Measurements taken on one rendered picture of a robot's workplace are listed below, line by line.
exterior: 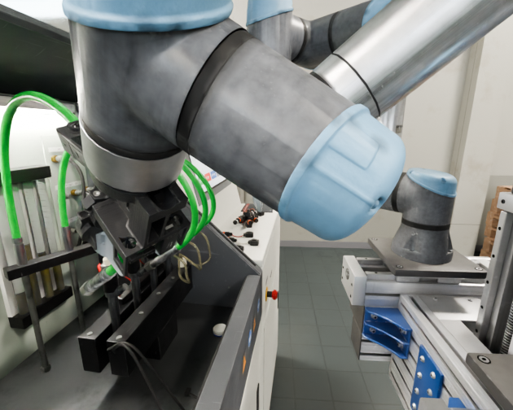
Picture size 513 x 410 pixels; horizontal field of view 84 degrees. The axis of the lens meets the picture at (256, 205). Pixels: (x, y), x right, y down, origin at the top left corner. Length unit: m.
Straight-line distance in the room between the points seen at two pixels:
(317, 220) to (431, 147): 3.57
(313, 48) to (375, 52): 0.30
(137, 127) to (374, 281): 0.77
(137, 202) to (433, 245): 0.75
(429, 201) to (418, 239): 0.10
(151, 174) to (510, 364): 0.56
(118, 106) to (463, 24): 0.26
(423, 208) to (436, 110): 2.91
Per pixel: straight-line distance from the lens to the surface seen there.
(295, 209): 0.15
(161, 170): 0.22
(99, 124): 0.20
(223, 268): 0.91
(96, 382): 0.83
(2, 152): 0.70
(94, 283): 0.51
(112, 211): 0.30
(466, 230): 3.90
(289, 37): 0.54
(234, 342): 0.65
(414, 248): 0.88
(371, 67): 0.28
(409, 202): 0.86
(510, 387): 0.57
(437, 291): 0.93
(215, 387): 0.58
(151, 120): 0.17
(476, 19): 0.31
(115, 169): 0.22
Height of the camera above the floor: 1.37
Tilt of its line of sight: 15 degrees down
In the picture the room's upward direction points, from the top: straight up
